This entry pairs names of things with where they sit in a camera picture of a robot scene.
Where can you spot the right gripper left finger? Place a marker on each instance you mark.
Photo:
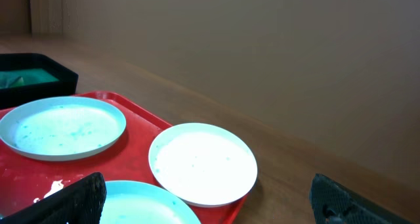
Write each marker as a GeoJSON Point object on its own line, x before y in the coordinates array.
{"type": "Point", "coordinates": [80, 203]}

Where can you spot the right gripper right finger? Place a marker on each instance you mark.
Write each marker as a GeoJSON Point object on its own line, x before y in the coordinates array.
{"type": "Point", "coordinates": [333, 203]}

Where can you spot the red plastic tray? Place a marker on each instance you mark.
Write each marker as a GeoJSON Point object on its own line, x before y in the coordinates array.
{"type": "Point", "coordinates": [25, 181]}

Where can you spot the lower right cyan plate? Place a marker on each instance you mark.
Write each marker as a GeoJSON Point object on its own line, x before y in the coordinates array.
{"type": "Point", "coordinates": [134, 202]}

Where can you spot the cyan plate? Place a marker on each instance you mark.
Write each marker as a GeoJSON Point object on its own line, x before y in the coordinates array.
{"type": "Point", "coordinates": [134, 202]}
{"type": "Point", "coordinates": [59, 129]}

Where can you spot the left cyan plate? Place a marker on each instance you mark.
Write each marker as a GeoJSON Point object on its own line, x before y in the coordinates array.
{"type": "Point", "coordinates": [59, 129]}

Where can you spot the white plate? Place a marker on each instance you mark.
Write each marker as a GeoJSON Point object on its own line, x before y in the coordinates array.
{"type": "Point", "coordinates": [203, 164]}

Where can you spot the black tub with green water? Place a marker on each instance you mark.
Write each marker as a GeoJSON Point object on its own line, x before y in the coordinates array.
{"type": "Point", "coordinates": [27, 77]}

